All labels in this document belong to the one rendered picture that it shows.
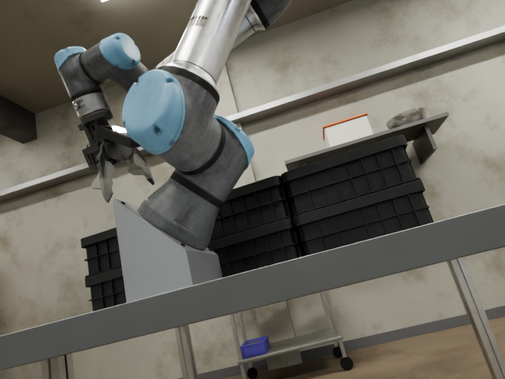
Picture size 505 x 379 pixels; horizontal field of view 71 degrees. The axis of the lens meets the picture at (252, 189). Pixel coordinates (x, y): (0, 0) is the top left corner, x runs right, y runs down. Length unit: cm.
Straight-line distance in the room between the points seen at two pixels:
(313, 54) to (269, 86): 58
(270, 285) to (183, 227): 28
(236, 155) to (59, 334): 39
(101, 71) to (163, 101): 34
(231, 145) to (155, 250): 23
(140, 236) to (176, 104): 24
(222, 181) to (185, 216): 9
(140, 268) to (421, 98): 357
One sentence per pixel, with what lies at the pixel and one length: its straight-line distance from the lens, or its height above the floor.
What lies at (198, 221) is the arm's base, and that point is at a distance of 65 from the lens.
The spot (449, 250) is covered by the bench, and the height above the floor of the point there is 67.
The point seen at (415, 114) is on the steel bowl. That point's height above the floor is 175.
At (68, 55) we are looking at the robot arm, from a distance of 93.
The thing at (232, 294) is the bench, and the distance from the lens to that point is 41.
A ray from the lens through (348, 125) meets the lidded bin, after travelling 323.
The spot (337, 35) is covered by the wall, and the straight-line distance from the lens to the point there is 424.
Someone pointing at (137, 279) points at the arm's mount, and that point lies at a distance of 63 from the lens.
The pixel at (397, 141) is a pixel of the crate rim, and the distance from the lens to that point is 87.
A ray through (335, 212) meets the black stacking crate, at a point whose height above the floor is 80.
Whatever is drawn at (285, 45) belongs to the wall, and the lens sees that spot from 423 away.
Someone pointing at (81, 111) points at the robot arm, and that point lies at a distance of 90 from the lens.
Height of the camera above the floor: 68
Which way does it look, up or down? 16 degrees up
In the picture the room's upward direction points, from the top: 14 degrees counter-clockwise
